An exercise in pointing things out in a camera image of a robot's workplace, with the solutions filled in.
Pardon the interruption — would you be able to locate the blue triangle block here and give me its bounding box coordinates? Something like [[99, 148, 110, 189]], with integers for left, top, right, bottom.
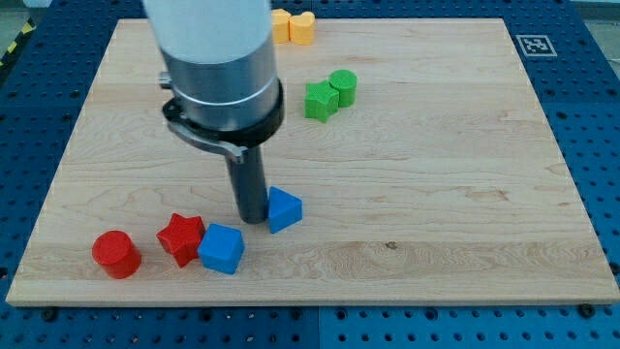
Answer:
[[268, 186, 303, 234]]

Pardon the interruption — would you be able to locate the yellow pentagon block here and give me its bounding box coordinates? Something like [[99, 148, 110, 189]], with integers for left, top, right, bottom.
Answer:
[[271, 9, 292, 44]]

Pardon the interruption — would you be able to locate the red star block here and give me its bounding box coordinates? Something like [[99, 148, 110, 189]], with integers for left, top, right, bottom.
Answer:
[[156, 213, 205, 268]]

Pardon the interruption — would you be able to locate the white fiducial marker tag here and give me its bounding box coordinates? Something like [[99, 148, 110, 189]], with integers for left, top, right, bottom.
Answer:
[[516, 34, 557, 57]]

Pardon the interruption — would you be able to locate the wooden board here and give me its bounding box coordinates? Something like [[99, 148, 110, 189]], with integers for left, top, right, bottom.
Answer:
[[7, 18, 619, 307]]

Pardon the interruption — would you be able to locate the yellow black hazard tape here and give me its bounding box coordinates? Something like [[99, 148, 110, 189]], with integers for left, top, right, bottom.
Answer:
[[1, 17, 37, 69]]

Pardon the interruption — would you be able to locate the red cylinder block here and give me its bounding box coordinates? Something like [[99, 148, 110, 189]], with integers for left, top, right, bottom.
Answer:
[[91, 231, 141, 279]]

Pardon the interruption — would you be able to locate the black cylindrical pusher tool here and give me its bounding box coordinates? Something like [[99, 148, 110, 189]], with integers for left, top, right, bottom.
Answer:
[[226, 146, 268, 224]]

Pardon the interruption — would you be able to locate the yellow heart block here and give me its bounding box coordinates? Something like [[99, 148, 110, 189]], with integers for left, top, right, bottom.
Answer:
[[289, 12, 316, 46]]

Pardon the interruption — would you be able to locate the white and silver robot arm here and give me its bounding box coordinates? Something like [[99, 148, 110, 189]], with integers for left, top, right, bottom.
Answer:
[[142, 0, 285, 224]]

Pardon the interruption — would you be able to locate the blue cube block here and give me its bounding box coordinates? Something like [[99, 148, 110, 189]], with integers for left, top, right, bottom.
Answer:
[[198, 223, 245, 274]]

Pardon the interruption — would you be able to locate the green cylinder block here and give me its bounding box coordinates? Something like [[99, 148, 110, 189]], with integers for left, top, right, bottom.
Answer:
[[328, 70, 357, 108]]

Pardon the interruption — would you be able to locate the green star block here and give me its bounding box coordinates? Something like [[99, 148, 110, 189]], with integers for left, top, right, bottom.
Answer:
[[304, 79, 340, 123]]

